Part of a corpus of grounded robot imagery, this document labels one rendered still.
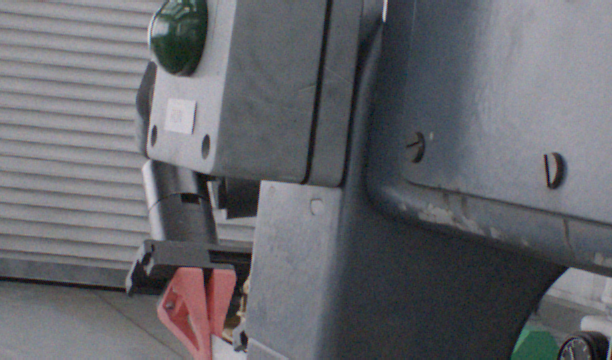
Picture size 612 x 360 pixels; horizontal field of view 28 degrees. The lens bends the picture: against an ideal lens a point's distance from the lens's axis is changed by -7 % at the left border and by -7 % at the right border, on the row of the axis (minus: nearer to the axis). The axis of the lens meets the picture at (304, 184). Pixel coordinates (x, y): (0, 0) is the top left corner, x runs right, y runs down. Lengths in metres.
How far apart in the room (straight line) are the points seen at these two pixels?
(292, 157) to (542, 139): 0.11
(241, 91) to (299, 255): 0.07
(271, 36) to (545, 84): 0.11
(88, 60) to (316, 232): 7.69
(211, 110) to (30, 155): 7.64
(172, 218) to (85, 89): 7.05
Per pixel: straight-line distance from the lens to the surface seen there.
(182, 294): 1.03
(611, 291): 0.64
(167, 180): 1.10
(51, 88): 8.06
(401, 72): 0.41
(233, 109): 0.41
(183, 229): 1.07
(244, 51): 0.41
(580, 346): 0.63
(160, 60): 0.43
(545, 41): 0.34
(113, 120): 8.17
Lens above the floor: 1.26
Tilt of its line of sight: 3 degrees down
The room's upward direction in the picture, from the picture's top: 7 degrees clockwise
